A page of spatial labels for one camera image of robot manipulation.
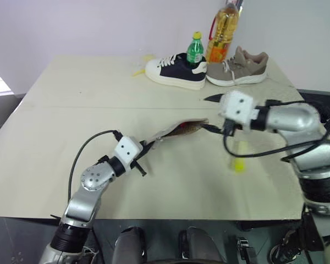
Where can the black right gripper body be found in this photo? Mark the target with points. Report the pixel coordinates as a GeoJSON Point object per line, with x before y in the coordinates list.
{"type": "Point", "coordinates": [231, 127]}

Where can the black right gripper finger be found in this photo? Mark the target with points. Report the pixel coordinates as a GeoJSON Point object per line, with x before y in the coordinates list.
{"type": "Point", "coordinates": [213, 98]}
{"type": "Point", "coordinates": [211, 127]}

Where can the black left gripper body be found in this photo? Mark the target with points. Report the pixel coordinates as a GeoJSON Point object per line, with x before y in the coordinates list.
{"type": "Point", "coordinates": [137, 159]}

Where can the beige grid pouch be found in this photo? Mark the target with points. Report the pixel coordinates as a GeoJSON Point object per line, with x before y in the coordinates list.
{"type": "Point", "coordinates": [188, 129]}

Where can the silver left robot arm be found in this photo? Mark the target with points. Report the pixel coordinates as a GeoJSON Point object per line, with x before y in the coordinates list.
{"type": "Point", "coordinates": [91, 178]}

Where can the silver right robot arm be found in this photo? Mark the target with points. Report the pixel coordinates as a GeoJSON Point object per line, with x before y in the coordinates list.
{"type": "Point", "coordinates": [291, 116]}

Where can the yellow highlighter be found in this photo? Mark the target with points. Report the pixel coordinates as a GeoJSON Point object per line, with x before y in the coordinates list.
{"type": "Point", "coordinates": [238, 162]}

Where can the taupe sneaker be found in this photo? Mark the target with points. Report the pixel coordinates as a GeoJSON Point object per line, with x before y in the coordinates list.
{"type": "Point", "coordinates": [236, 70]}

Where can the black and white sneaker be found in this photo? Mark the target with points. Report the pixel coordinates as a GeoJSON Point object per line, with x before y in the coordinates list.
{"type": "Point", "coordinates": [178, 72]}

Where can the green plastic bottle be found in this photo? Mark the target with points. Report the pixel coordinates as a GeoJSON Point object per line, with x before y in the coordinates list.
{"type": "Point", "coordinates": [195, 50]}

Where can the large cooking oil bottle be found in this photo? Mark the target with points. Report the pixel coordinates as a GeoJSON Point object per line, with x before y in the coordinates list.
{"type": "Point", "coordinates": [222, 33]}

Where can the dark grey rounded shape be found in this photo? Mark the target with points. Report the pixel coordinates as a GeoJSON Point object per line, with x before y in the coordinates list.
{"type": "Point", "coordinates": [198, 246]}
{"type": "Point", "coordinates": [130, 244]}

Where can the yellow plastic scrap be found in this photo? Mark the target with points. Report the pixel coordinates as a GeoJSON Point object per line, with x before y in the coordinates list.
{"type": "Point", "coordinates": [138, 72]}

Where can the black clamp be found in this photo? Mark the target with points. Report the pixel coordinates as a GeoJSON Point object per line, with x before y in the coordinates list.
{"type": "Point", "coordinates": [244, 248]}

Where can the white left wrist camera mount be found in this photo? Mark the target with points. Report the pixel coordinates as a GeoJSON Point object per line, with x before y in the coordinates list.
{"type": "Point", "coordinates": [126, 148]}

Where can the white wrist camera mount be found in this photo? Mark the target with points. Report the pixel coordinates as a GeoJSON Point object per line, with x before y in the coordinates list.
{"type": "Point", "coordinates": [237, 108]}
{"type": "Point", "coordinates": [126, 148]}

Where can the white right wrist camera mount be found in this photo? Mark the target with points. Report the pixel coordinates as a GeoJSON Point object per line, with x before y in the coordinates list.
{"type": "Point", "coordinates": [237, 108]}

